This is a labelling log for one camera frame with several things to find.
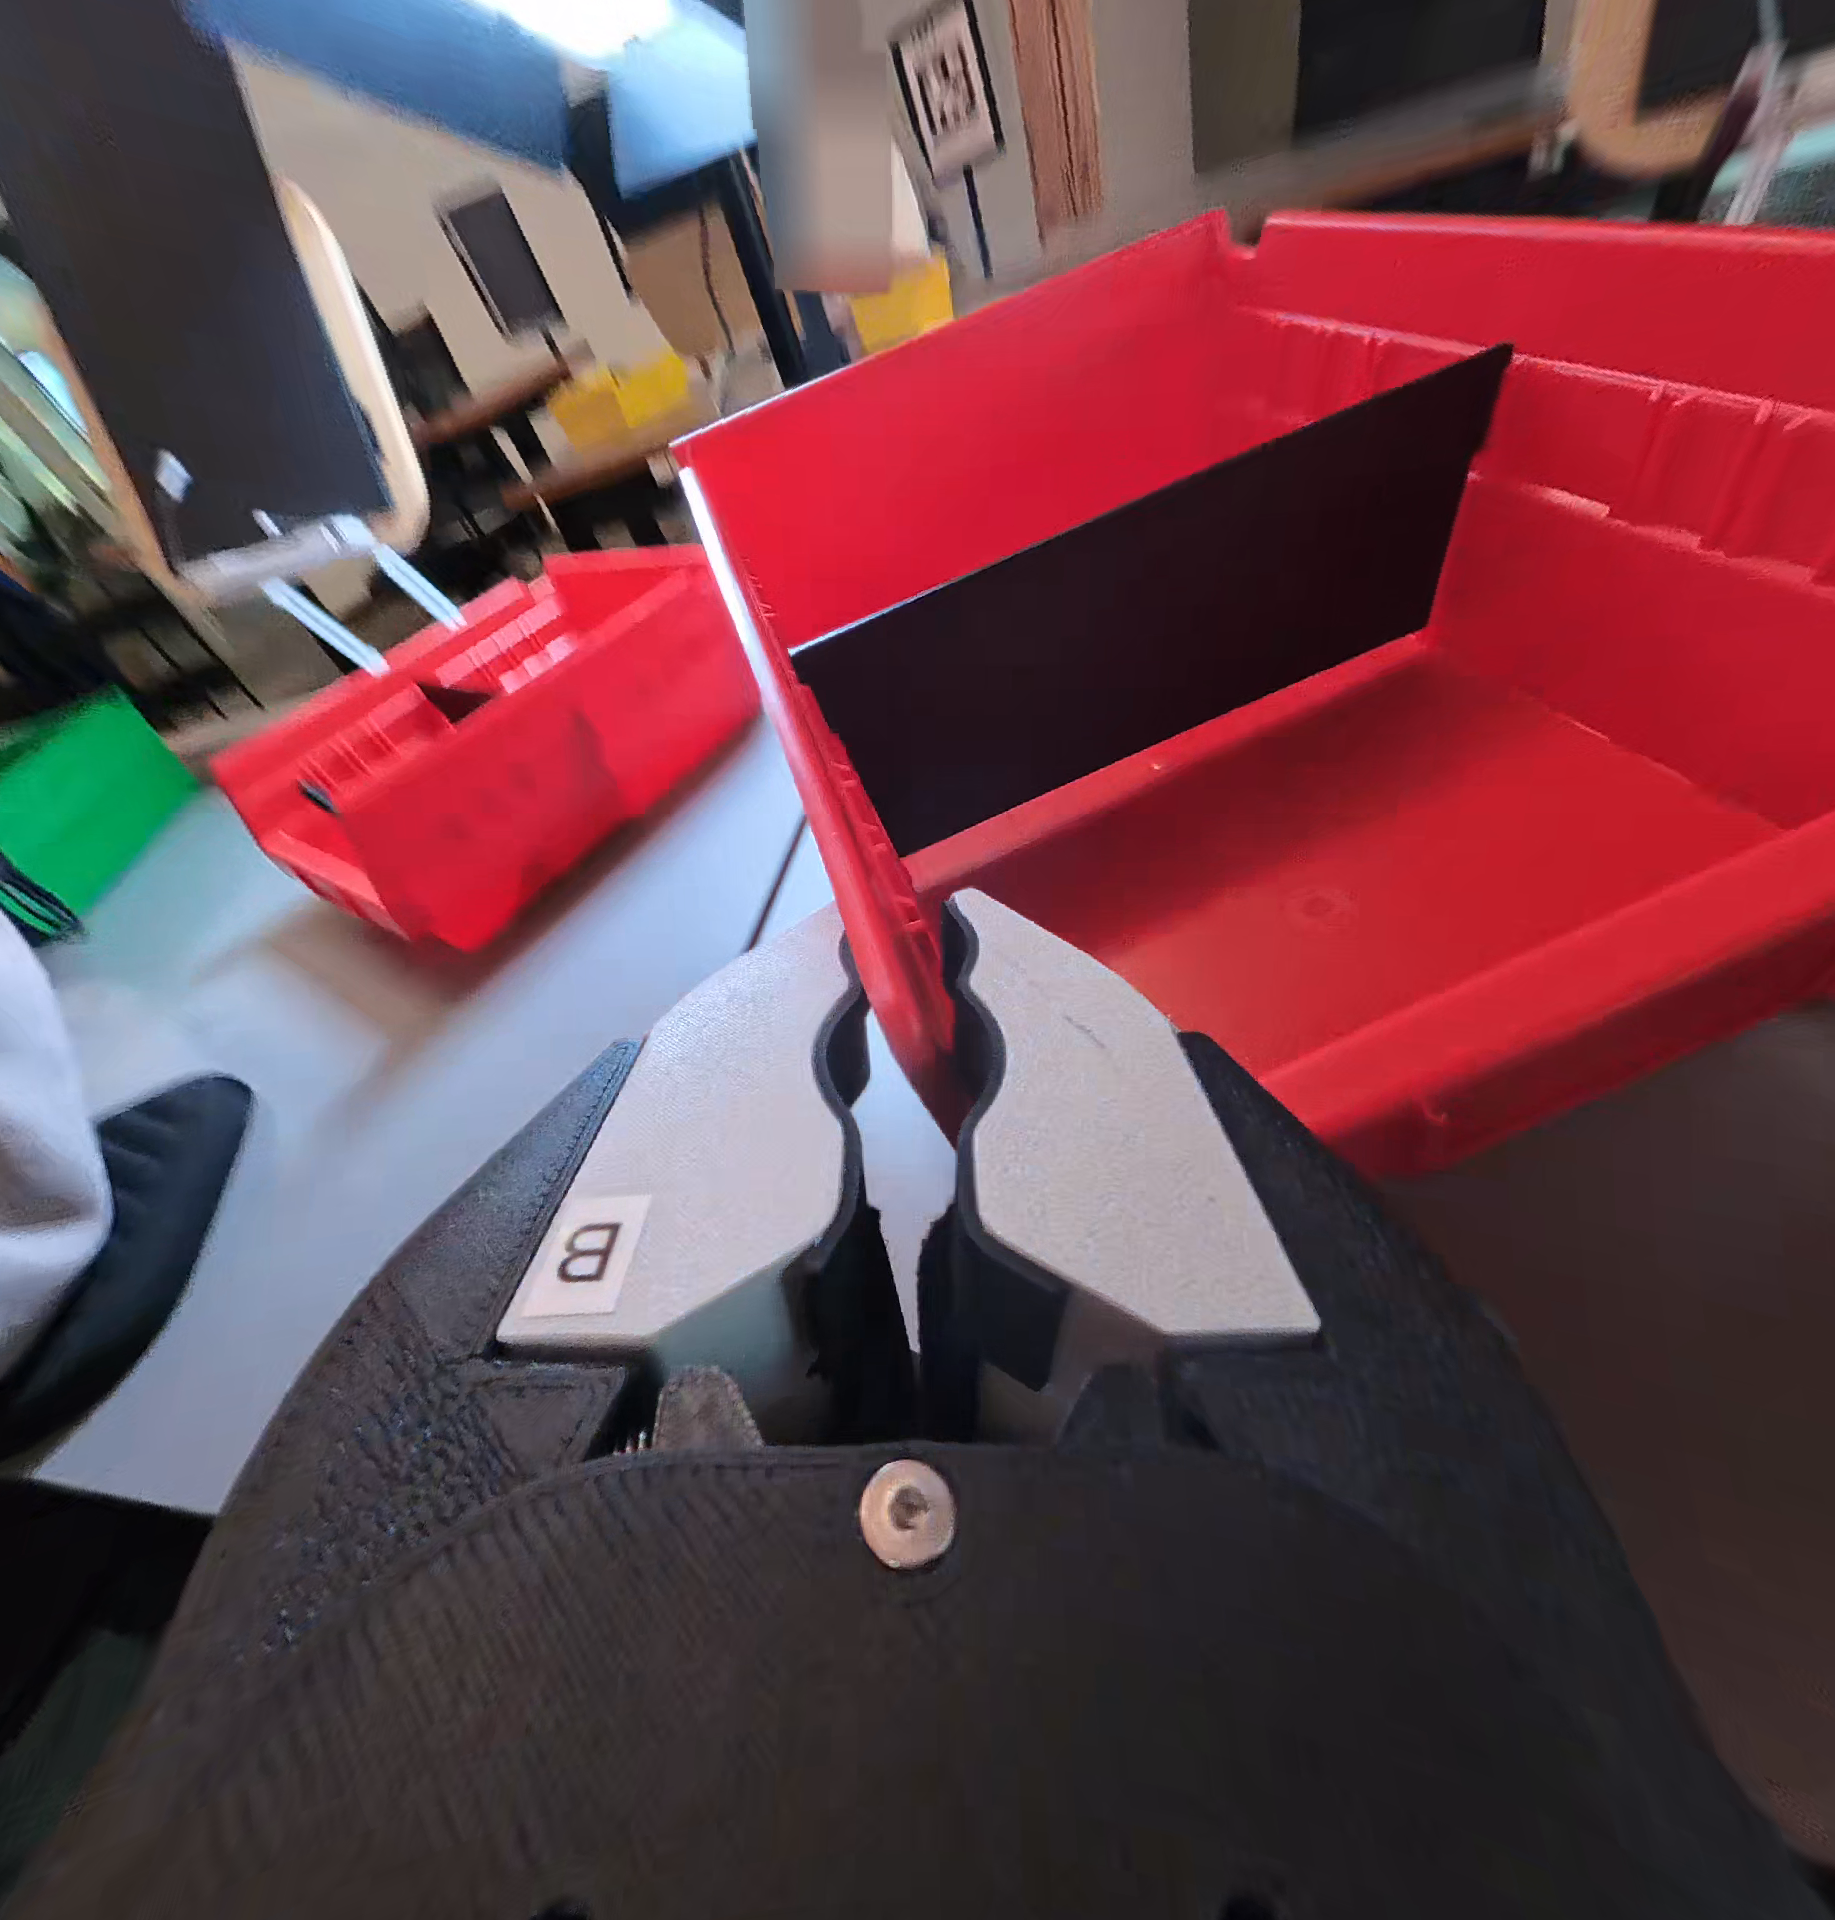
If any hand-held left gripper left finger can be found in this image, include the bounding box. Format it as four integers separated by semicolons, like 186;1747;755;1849
498;913;869;1372

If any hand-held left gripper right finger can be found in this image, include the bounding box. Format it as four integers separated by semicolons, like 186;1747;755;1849
942;885;1319;1393

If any red plastic bin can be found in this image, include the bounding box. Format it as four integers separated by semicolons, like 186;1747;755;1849
673;214;1835;1184
210;539;769;956

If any black bin divider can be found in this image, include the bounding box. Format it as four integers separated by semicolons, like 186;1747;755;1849
790;344;1516;863

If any green plastic bin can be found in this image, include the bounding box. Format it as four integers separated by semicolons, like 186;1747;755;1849
0;690;201;920

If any yellow plastic bin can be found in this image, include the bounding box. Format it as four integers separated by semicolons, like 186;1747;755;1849
852;254;956;360
545;344;699;448

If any black white fiducial tag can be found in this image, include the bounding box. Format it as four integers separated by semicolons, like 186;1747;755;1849
890;0;1005;184

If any tilted light panel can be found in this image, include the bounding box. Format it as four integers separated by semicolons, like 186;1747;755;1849
196;0;761;203

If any black panel wooden frame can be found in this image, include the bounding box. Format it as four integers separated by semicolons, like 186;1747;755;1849
1562;0;1835;190
0;0;432;577

